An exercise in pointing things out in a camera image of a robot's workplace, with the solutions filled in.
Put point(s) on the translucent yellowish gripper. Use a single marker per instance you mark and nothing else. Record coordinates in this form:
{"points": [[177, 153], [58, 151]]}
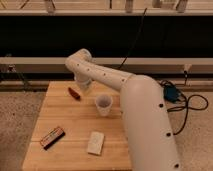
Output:
{"points": [[84, 86]]}

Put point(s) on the red chili pepper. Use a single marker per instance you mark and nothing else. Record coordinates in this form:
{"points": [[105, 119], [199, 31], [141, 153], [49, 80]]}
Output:
{"points": [[74, 94]]}

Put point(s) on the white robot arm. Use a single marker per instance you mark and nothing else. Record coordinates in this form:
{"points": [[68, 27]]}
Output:
{"points": [[148, 131]]}

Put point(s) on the white ceramic cup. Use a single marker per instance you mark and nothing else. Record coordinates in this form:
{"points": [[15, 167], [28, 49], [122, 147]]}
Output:
{"points": [[103, 104]]}

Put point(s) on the wooden board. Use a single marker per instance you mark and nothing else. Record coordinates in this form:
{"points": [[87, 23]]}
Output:
{"points": [[78, 119]]}

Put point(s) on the beige sponge block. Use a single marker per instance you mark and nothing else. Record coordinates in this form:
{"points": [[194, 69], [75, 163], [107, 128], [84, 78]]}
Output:
{"points": [[95, 143]]}

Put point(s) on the blue power adapter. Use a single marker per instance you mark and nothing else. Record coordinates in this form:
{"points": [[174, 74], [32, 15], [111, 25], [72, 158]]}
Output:
{"points": [[171, 93]]}

